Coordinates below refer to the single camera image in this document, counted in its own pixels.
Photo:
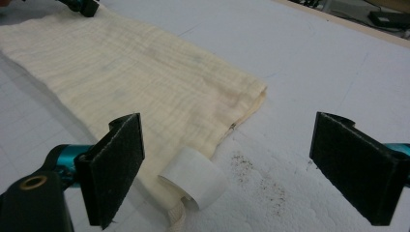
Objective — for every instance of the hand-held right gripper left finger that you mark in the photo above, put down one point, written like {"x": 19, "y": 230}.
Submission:
{"x": 112, "y": 167}

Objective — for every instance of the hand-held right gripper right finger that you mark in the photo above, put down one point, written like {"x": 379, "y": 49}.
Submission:
{"x": 357, "y": 167}

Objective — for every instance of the cream printed cloth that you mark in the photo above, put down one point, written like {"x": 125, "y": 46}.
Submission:
{"x": 129, "y": 71}

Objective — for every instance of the black flat device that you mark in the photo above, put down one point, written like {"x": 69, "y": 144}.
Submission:
{"x": 386, "y": 20}

